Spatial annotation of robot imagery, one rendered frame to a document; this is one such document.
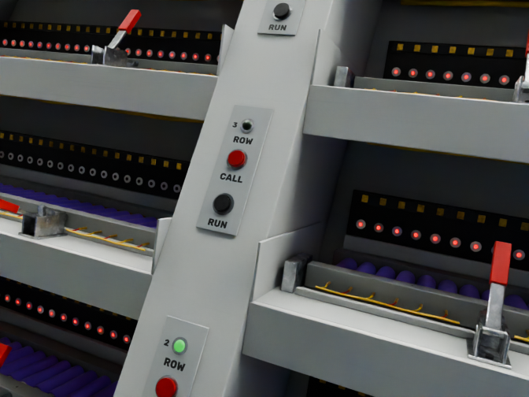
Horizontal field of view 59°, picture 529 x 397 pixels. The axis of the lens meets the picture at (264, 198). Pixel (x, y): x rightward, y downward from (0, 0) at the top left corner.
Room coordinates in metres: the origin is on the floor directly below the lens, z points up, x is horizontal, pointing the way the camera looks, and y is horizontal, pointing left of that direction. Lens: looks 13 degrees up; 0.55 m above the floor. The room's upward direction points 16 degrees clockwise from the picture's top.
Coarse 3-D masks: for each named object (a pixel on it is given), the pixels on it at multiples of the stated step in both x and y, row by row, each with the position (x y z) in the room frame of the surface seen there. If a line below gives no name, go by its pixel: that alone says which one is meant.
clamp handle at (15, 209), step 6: (0, 204) 0.44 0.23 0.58; (6, 204) 0.45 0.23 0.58; (12, 204) 0.46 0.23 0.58; (6, 210) 0.46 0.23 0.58; (12, 210) 0.46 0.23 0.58; (18, 210) 0.47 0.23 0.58; (24, 210) 0.47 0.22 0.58; (42, 210) 0.49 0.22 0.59; (30, 216) 0.48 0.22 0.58; (36, 216) 0.49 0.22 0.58
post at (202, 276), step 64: (256, 0) 0.42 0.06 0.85; (320, 0) 0.40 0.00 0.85; (256, 64) 0.41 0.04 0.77; (192, 192) 0.42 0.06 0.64; (256, 192) 0.40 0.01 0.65; (320, 192) 0.52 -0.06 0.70; (192, 256) 0.42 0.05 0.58; (192, 320) 0.41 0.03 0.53; (128, 384) 0.42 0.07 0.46; (256, 384) 0.47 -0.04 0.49
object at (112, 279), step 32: (96, 192) 0.67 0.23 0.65; (128, 192) 0.65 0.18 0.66; (0, 224) 0.53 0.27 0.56; (160, 224) 0.41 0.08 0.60; (0, 256) 0.50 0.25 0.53; (32, 256) 0.49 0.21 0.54; (64, 256) 0.47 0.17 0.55; (96, 256) 0.46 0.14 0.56; (128, 256) 0.48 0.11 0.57; (64, 288) 0.48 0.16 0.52; (96, 288) 0.46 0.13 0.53; (128, 288) 0.44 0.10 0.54
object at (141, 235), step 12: (0, 192) 0.58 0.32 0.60; (24, 204) 0.55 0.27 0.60; (36, 204) 0.54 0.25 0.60; (48, 204) 0.55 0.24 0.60; (12, 216) 0.54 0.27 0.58; (72, 216) 0.52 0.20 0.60; (84, 216) 0.52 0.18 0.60; (96, 216) 0.52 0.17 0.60; (72, 228) 0.53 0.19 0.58; (84, 228) 0.52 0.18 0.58; (96, 228) 0.51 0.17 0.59; (108, 228) 0.51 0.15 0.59; (120, 228) 0.50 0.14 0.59; (132, 228) 0.49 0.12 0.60; (144, 228) 0.49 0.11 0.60; (108, 240) 0.49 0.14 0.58; (120, 240) 0.50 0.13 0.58; (132, 240) 0.50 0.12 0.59; (144, 240) 0.49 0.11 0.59
